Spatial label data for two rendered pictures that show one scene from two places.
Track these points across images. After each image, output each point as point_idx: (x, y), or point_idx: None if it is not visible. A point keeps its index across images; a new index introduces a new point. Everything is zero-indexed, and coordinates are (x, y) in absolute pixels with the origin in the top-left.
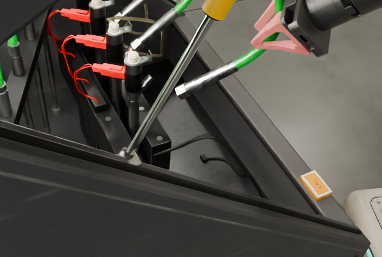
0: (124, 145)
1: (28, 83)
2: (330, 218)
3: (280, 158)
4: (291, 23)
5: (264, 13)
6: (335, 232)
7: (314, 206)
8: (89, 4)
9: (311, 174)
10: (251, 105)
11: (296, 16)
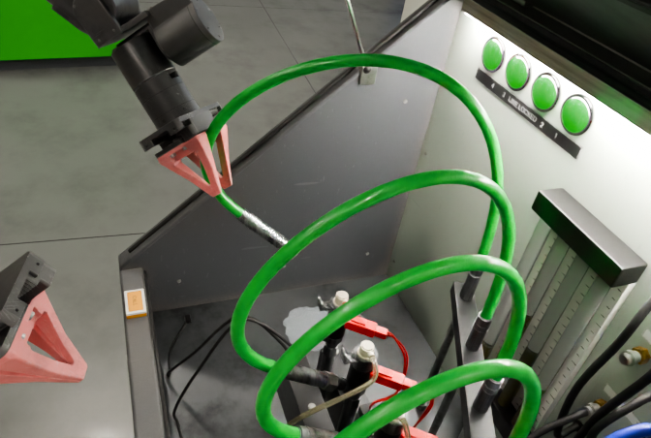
0: (335, 357)
1: (457, 340)
2: (139, 278)
3: (152, 343)
4: (220, 106)
5: (215, 170)
6: (174, 209)
7: (148, 291)
8: (407, 412)
9: (134, 309)
10: (146, 426)
11: (215, 104)
